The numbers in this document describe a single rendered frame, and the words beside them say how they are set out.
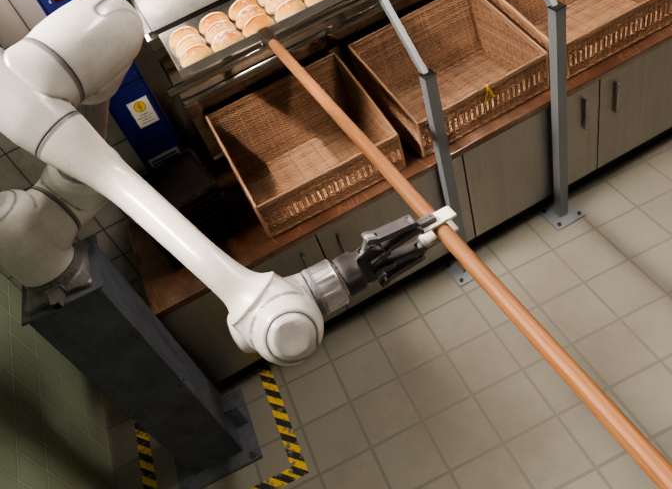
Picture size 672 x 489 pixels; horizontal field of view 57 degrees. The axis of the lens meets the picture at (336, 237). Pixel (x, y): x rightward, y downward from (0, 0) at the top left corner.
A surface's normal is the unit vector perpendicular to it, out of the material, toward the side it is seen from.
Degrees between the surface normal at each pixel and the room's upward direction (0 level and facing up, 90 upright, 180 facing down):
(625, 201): 0
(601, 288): 0
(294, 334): 60
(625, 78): 90
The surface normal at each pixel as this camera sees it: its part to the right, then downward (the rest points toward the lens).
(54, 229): 0.84, 0.15
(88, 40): 0.62, -0.11
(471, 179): 0.41, 0.57
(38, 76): 0.41, -0.15
